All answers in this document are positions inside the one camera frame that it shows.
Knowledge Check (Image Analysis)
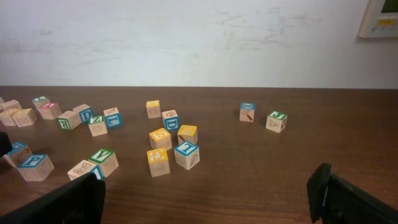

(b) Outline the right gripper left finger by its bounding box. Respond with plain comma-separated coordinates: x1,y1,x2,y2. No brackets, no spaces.
1,173,106,224

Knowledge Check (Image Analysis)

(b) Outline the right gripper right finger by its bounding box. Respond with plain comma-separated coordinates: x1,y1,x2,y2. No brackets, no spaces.
307,163,397,224

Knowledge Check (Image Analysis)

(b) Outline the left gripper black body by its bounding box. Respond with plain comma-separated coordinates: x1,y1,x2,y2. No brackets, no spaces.
0,131,12,157

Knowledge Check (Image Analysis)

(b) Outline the red A block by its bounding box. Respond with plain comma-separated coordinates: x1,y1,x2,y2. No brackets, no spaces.
39,103,62,119

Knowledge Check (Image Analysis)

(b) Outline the blue H block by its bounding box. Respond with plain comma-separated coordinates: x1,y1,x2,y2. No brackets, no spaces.
3,141,32,168

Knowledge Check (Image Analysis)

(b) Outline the yellow block left pair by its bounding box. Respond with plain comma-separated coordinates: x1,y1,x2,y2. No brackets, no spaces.
0,108,19,126

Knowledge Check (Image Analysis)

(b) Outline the yellow block pair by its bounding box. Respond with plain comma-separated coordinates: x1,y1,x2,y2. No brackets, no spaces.
12,108,37,128
0,108,19,126

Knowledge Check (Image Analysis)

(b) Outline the yellow block right pair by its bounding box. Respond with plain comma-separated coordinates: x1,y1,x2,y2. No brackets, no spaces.
12,108,37,128

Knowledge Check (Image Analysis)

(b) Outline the white wooden X block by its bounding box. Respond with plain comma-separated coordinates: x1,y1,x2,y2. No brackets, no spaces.
68,160,104,180

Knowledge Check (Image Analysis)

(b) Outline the blue P block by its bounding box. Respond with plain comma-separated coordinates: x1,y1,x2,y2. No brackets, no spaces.
17,154,54,182

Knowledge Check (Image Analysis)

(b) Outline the plain wooden block top left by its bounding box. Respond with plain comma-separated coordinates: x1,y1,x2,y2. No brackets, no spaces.
1,100,22,110

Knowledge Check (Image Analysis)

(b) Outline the green V block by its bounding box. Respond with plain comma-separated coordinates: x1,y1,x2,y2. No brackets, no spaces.
88,148,119,177

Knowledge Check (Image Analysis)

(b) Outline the green L block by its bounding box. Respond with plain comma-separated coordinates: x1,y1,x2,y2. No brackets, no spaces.
32,96,50,110

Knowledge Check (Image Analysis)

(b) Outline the wooden block green side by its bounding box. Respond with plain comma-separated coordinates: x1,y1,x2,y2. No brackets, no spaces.
57,111,81,130

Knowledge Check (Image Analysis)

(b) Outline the green Z block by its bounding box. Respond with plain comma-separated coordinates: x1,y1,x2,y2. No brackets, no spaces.
88,115,108,137

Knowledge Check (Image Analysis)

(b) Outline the yellow E block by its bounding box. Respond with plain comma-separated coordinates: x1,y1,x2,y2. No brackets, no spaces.
147,147,170,177

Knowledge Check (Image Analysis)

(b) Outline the red G block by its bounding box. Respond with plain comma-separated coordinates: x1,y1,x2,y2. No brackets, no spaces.
73,104,94,124

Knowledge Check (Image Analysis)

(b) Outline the green J block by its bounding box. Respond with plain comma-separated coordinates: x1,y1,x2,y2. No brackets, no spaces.
266,111,287,133

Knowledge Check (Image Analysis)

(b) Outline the yellow S block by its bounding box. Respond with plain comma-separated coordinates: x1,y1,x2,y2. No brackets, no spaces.
149,128,172,151

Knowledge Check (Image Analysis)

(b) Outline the blue I block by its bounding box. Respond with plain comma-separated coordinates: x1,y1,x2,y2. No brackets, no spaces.
174,141,200,170

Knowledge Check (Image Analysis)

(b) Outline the yellow block top centre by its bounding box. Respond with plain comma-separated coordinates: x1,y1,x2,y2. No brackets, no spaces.
146,100,161,118

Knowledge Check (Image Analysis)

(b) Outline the wooden block blue D side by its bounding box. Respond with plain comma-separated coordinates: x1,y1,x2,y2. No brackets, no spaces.
162,110,180,131

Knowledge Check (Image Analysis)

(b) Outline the blue X block far right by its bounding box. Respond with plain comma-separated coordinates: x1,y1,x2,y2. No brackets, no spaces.
239,102,256,122

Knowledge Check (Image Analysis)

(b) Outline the yellow block right cluster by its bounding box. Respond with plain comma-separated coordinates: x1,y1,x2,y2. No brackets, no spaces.
177,125,198,144

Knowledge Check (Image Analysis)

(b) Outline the wall mounted white panel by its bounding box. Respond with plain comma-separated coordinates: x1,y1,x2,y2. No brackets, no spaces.
358,0,397,39

